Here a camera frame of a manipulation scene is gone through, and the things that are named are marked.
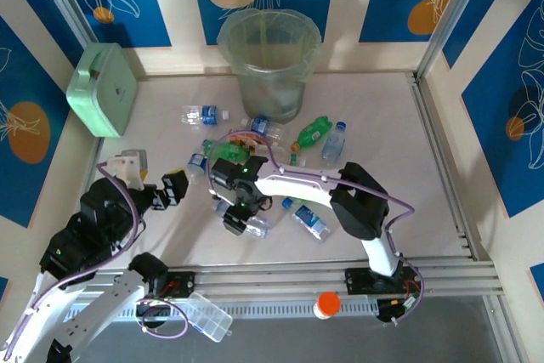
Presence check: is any blue-capped blue-label clear bottle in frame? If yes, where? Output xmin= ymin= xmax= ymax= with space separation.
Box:
xmin=281 ymin=196 xmax=333 ymax=243

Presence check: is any translucent grey plastic bin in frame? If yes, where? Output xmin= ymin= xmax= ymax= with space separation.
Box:
xmin=216 ymin=9 xmax=323 ymax=124

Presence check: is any blue-capped clear water bottle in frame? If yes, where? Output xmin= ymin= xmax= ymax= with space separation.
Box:
xmin=320 ymin=121 xmax=348 ymax=163

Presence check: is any black connector box with wires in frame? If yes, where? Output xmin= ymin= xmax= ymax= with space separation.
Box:
xmin=376 ymin=297 xmax=426 ymax=326
xmin=134 ymin=293 xmax=174 ymax=322

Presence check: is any clear plastic organizer box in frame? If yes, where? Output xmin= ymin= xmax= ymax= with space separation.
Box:
xmin=180 ymin=292 xmax=234 ymax=343

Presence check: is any white-capped blue-label clear bottle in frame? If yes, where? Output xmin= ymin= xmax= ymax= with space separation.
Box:
xmin=181 ymin=104 xmax=231 ymax=126
xmin=241 ymin=115 xmax=290 ymax=145

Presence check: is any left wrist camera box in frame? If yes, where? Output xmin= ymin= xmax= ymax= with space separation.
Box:
xmin=98 ymin=149 xmax=150 ymax=190

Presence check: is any orange-capped white jar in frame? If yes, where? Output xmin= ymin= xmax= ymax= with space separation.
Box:
xmin=313 ymin=292 xmax=342 ymax=320

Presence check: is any aluminium corner post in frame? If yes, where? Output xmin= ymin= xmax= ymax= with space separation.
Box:
xmin=29 ymin=0 xmax=101 ymax=48
xmin=415 ymin=0 xmax=496 ymax=82

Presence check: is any orange plastic bottle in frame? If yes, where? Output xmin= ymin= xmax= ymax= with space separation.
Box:
xmin=229 ymin=128 xmax=267 ymax=154

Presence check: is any aluminium mounting rail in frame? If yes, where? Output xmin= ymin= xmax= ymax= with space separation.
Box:
xmin=40 ymin=257 xmax=501 ymax=307

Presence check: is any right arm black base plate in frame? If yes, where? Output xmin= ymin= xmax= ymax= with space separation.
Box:
xmin=343 ymin=267 xmax=426 ymax=296

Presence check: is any white slotted cable duct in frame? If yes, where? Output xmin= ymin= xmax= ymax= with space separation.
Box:
xmin=53 ymin=299 xmax=379 ymax=324

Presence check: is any green plastic soda bottle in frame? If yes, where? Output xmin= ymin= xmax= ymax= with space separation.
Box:
xmin=290 ymin=115 xmax=334 ymax=152
xmin=201 ymin=138 xmax=256 ymax=164

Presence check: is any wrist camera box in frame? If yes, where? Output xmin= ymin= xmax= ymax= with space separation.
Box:
xmin=98 ymin=149 xmax=150 ymax=190
xmin=210 ymin=188 xmax=230 ymax=211

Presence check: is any translucent green bin liner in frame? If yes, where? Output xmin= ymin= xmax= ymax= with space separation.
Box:
xmin=216 ymin=9 xmax=323 ymax=83

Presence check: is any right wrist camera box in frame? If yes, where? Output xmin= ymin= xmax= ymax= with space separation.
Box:
xmin=210 ymin=188 xmax=230 ymax=211

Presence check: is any mint green carry case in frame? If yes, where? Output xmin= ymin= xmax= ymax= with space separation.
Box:
xmin=65 ymin=43 xmax=139 ymax=139

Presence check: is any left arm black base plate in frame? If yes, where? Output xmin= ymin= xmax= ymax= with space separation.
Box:
xmin=161 ymin=271 xmax=196 ymax=300

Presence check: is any clear plastic bottle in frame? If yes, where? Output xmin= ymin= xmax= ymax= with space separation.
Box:
xmin=211 ymin=199 xmax=272 ymax=240

